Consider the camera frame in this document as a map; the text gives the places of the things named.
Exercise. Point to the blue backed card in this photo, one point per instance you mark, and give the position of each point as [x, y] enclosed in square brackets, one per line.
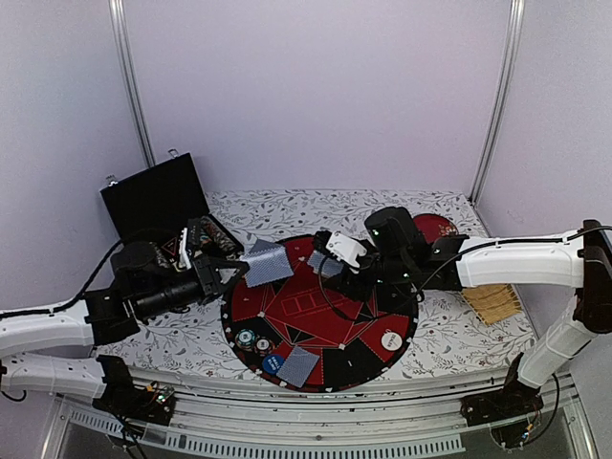
[268, 262]

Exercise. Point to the black poker chip case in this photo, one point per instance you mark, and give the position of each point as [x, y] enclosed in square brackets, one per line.
[155, 204]

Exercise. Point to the white dealer button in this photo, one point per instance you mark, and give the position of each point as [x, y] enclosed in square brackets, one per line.
[391, 341]

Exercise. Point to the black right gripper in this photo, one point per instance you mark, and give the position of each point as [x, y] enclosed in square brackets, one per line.
[348, 286]

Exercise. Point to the woven bamboo tray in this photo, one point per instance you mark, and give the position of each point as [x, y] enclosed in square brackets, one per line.
[493, 303]

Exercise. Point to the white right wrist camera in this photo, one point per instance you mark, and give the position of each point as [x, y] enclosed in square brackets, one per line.
[343, 249]

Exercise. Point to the poker chip stack teal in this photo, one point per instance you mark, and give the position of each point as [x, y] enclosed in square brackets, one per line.
[246, 340]

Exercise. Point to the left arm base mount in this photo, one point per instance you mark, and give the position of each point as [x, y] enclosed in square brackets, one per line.
[153, 404]

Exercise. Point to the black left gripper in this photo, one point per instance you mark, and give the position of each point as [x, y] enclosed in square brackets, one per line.
[206, 270]

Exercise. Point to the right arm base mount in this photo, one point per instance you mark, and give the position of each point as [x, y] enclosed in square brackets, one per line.
[516, 409]

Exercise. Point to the poker chip stack red top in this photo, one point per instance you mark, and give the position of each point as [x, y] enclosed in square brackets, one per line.
[263, 346]

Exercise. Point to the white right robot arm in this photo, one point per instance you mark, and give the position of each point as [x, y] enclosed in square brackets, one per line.
[579, 259]

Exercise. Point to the floral table cloth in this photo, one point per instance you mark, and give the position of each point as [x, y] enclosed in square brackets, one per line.
[450, 338]

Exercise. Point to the red floral round plate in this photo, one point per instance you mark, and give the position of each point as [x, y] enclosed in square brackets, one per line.
[434, 226]

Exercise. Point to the blue backed dealt cards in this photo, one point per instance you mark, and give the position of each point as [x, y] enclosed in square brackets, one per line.
[298, 367]

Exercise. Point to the blue playing card deck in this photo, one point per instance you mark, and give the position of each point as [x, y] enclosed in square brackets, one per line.
[325, 266]

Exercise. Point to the left aluminium frame post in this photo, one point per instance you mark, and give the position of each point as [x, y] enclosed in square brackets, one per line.
[129, 77]

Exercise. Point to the blue small blind button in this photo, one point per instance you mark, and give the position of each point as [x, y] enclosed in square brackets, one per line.
[271, 364]

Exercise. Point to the aluminium frame post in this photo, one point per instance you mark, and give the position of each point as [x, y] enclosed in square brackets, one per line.
[509, 58]
[129, 77]

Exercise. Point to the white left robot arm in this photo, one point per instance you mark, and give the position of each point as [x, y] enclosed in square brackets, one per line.
[146, 285]

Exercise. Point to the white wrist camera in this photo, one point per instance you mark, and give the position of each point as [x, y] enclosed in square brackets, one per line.
[189, 243]
[343, 249]

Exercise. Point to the poker chip row right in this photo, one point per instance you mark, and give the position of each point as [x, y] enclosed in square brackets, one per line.
[215, 237]

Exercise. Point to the round red black poker mat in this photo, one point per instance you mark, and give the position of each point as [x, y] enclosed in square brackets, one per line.
[298, 311]

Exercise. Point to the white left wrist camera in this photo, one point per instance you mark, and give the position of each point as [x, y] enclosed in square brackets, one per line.
[189, 243]

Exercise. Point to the right aluminium frame post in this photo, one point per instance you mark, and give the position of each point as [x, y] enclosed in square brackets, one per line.
[509, 58]

